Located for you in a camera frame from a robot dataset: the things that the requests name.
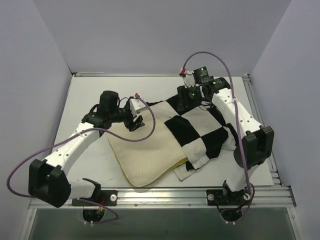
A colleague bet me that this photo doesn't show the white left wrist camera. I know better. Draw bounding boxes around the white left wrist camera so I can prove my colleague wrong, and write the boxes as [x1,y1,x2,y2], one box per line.
[129,98,146,116]

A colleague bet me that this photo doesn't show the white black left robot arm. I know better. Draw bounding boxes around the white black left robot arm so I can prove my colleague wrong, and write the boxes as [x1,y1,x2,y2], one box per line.
[28,90,147,208]

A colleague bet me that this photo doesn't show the aluminium front frame rail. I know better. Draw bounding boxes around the aluminium front frame rail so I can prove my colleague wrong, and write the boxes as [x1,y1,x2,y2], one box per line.
[27,186,297,210]

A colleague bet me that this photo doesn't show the aluminium back frame rail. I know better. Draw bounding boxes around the aluminium back frame rail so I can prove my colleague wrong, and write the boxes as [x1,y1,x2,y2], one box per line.
[72,72,106,78]

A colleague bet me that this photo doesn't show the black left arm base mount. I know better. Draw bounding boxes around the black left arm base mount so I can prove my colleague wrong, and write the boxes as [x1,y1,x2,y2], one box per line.
[71,189,118,207]

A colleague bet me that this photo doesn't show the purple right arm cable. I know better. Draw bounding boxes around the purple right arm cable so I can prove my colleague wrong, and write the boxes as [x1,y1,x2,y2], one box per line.
[179,51,255,223]

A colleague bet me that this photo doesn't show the cream quilted pillow yellow edge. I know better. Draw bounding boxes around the cream quilted pillow yellow edge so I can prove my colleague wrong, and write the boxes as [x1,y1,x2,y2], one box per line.
[107,101,188,187]

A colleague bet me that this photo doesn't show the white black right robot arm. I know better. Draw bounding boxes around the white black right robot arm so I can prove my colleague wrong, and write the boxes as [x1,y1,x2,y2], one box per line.
[165,77,274,205]

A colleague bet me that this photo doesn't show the aluminium right side rail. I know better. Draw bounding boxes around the aluminium right side rail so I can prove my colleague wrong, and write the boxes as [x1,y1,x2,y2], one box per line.
[242,77,284,187]

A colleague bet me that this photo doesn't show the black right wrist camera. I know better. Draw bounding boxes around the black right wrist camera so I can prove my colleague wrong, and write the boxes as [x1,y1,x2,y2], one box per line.
[193,66,210,84]

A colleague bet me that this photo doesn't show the black white checkered pillowcase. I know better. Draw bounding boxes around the black white checkered pillowcase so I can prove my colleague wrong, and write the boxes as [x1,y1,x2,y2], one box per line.
[148,95,238,181]

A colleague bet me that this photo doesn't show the aluminium frame rail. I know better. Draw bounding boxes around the aluminium frame rail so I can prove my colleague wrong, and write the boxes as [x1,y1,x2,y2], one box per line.
[72,72,106,78]
[27,186,297,210]

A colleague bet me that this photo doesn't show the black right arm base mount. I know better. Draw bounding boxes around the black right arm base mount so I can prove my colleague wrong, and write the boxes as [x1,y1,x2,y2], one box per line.
[206,188,252,206]

